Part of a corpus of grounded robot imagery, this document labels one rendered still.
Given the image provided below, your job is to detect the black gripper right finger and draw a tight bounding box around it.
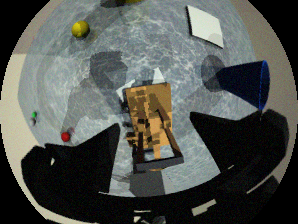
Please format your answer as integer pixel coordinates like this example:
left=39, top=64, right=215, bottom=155
left=189, top=111, right=262, bottom=172

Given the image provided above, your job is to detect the red ball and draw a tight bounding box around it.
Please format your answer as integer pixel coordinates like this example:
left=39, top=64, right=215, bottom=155
left=61, top=132, right=71, bottom=143

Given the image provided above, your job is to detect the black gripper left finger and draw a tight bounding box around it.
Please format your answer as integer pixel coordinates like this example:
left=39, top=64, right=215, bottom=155
left=45, top=123, right=121, bottom=193

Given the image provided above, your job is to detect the yellow ball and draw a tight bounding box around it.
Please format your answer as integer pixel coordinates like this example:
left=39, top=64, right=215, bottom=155
left=72, top=20, right=89, bottom=37

